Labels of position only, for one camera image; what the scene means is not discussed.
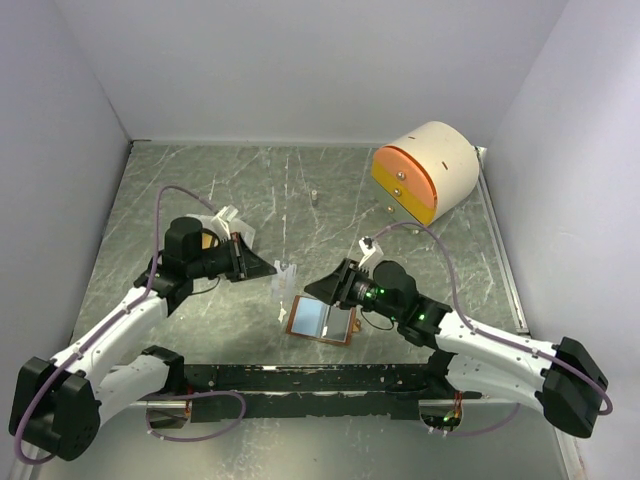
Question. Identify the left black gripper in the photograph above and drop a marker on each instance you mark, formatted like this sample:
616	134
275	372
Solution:
245	263

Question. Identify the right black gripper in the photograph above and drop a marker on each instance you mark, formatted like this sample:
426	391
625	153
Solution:
327	288

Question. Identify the white VIP card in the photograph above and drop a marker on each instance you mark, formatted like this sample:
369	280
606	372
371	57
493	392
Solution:
283	281

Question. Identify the brown leather card holder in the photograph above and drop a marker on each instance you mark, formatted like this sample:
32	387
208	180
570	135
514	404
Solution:
307	318

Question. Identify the white card tray box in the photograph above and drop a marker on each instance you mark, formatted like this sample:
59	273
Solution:
245	231

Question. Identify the dark credit card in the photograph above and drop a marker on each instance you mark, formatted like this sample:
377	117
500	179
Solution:
336	326

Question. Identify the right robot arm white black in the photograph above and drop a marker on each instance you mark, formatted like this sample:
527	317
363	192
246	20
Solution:
560	380

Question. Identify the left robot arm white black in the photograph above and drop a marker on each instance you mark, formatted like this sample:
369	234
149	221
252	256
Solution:
60	404

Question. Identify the stack of cards in tray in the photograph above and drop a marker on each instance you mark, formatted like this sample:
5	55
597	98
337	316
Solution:
209	240

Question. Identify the cream round drawer cabinet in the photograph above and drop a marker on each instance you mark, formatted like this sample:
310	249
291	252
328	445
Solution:
425	173

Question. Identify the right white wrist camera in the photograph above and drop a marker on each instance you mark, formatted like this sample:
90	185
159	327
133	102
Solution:
372	253

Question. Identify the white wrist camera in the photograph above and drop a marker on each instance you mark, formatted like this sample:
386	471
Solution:
224	222
372	253

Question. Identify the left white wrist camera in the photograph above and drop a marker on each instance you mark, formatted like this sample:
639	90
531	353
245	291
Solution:
224	222

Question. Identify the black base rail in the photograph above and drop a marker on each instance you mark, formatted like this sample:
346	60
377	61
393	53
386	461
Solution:
396	391

